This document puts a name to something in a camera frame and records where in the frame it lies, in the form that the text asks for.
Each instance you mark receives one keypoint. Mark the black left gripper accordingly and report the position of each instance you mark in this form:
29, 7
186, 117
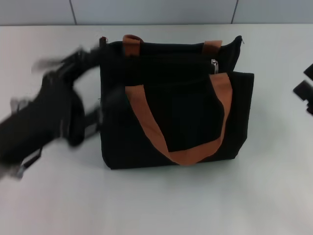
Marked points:
44, 120

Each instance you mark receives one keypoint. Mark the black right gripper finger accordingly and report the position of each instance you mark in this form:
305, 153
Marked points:
305, 91
310, 71

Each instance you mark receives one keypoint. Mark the silver metal zipper pull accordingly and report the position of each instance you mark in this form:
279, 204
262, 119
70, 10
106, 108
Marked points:
215, 67

